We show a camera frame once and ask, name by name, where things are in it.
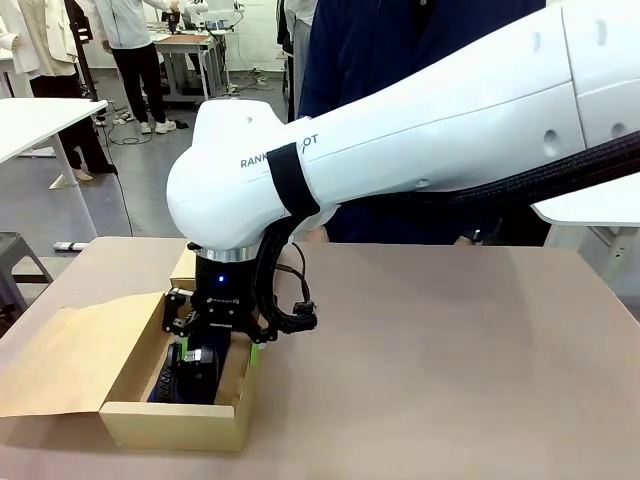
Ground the large black stapler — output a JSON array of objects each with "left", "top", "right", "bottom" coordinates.
[{"left": 167, "top": 341, "right": 232, "bottom": 406}]

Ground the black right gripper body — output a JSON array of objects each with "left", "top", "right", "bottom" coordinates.
[{"left": 192, "top": 249, "right": 262, "bottom": 334}]

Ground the large open cardboard box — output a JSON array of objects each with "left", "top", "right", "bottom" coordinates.
[{"left": 0, "top": 292, "right": 264, "bottom": 454}]

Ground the black braided cable bundle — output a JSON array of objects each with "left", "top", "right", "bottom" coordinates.
[{"left": 253, "top": 130, "right": 640, "bottom": 346}]

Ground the bystander in cream coat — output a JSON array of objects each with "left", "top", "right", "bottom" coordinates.
[{"left": 17, "top": 0, "right": 119, "bottom": 182}]

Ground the bystander in white jacket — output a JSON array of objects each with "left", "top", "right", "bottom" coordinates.
[{"left": 92, "top": 0, "right": 177, "bottom": 135}]

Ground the small cardboard box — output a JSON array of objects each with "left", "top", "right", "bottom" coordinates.
[{"left": 168, "top": 245, "right": 200, "bottom": 295}]

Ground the black tripod pole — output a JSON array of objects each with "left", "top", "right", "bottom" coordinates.
[{"left": 64, "top": 0, "right": 101, "bottom": 104}]

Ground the background workbench with board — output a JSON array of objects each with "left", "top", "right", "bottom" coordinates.
[{"left": 152, "top": 32, "right": 231, "bottom": 106}]

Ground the person's blue jacket torso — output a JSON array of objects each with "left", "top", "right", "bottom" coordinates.
[{"left": 297, "top": 0, "right": 551, "bottom": 246}]

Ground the white side table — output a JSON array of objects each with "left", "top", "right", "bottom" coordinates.
[{"left": 0, "top": 98, "right": 109, "bottom": 240}]

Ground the grey metal stool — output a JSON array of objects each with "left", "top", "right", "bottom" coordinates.
[{"left": 0, "top": 232, "right": 54, "bottom": 321}]

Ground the black floor cable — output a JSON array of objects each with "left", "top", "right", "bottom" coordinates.
[{"left": 94, "top": 117, "right": 146, "bottom": 236}]

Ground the black velcro strap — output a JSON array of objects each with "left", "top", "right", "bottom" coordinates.
[{"left": 268, "top": 142, "right": 321, "bottom": 217}]

